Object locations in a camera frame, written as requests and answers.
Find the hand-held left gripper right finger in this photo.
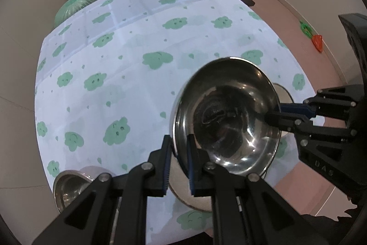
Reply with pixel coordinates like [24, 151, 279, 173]
[186, 134, 330, 245]

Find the large steel bowl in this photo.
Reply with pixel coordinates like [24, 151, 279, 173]
[53, 166, 117, 214]

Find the person's dark clothing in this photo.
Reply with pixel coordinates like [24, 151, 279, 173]
[301, 199, 367, 245]

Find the green cloud print tablecloth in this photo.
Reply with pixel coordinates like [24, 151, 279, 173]
[34, 0, 314, 245]

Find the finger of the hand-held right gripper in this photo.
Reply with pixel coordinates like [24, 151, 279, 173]
[265, 112, 358, 148]
[279, 84, 365, 120]

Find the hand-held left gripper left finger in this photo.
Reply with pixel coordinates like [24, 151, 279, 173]
[31, 134, 172, 245]

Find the orange carrot toy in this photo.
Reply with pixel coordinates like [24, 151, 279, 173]
[300, 20, 323, 53]

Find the small steel bowl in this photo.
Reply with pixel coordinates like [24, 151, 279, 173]
[171, 56, 281, 177]

